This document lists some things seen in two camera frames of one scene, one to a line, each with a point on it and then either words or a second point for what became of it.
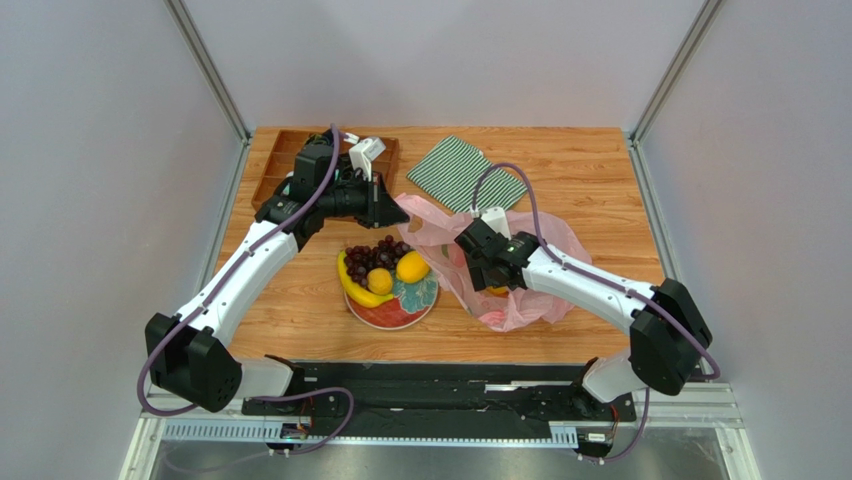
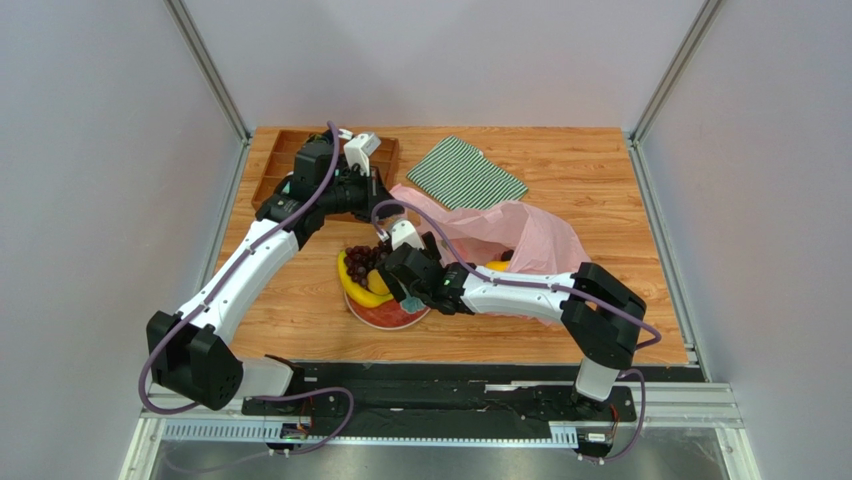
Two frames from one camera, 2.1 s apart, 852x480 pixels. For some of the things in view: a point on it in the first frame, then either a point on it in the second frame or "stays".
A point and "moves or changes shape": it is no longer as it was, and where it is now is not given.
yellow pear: [502, 291] moves or changes shape
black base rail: [449, 397] stays
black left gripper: [381, 209] stays
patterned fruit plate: [411, 302] stays
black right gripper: [471, 247] → [402, 267]
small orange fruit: [379, 281] stays
